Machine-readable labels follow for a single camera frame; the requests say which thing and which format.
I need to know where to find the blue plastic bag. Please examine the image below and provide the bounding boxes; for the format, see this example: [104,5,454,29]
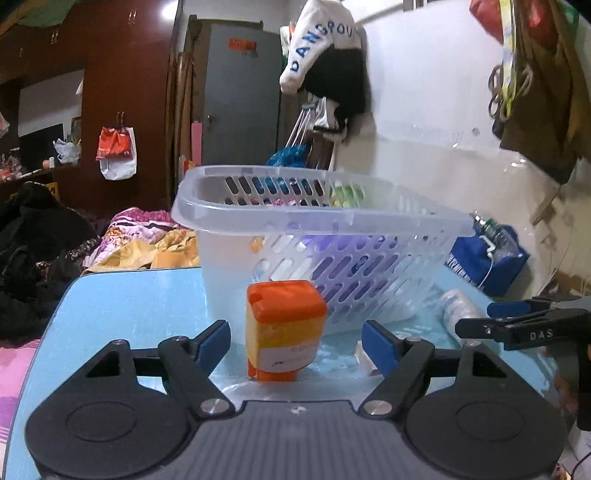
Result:
[266,144,309,168]

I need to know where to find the orange capped yellow bottle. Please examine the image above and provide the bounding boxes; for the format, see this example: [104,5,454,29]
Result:
[245,279,328,383]

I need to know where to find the red door label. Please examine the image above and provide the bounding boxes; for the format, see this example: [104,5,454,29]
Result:
[228,39,258,58]

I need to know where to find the brown wooden wardrobe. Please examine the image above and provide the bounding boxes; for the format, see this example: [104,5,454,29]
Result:
[0,0,181,217]

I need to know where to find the clear plastic basket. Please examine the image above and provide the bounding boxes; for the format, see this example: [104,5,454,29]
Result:
[171,165,476,335]

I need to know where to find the white charger with cable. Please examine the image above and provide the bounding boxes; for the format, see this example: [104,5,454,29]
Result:
[478,234,499,291]

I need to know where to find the grey door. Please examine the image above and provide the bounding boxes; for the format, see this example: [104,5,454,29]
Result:
[203,23,283,167]

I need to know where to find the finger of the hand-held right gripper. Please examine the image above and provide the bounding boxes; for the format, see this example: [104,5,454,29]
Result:
[488,298,555,319]
[455,308,561,347]

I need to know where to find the green tarp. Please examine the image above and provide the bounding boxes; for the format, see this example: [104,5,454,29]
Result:
[0,0,88,28]

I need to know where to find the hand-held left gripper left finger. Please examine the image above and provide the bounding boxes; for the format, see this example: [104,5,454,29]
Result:
[74,320,235,419]

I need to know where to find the metal folding rack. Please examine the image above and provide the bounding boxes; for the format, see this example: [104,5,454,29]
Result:
[281,99,338,171]

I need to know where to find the clear water bottle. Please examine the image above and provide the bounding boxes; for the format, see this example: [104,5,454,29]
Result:
[471,212,520,259]

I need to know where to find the black clothes pile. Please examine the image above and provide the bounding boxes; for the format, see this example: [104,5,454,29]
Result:
[0,181,100,340]

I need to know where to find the white and black jacket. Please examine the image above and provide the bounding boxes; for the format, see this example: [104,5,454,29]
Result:
[279,0,372,141]

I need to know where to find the red hanging cloth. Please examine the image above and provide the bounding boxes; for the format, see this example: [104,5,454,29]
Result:
[468,0,506,35]

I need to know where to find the black television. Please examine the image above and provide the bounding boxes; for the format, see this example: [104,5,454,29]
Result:
[18,122,65,174]

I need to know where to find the pink floral bedsheet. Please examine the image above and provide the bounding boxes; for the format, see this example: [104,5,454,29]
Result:
[0,339,42,480]

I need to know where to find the pink board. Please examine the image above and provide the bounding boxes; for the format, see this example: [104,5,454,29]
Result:
[191,121,204,167]

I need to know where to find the yellow patterned hanging cloth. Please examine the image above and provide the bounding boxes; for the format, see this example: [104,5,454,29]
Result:
[501,0,520,118]

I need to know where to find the floral cloth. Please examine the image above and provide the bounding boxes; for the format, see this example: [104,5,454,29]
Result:
[99,208,181,252]

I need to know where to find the blue tote bag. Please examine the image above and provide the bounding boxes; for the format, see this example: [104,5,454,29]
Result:
[445,226,531,298]

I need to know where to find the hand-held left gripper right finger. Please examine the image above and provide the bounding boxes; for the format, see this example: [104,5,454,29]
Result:
[358,320,515,418]

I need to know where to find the wooden boards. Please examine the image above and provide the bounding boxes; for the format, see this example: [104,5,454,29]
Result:
[178,14,208,162]

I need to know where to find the red and white plastic bag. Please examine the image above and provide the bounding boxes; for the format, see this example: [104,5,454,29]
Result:
[96,126,138,181]

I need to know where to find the olive hanging garment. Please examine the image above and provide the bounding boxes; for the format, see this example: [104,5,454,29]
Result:
[492,0,591,185]

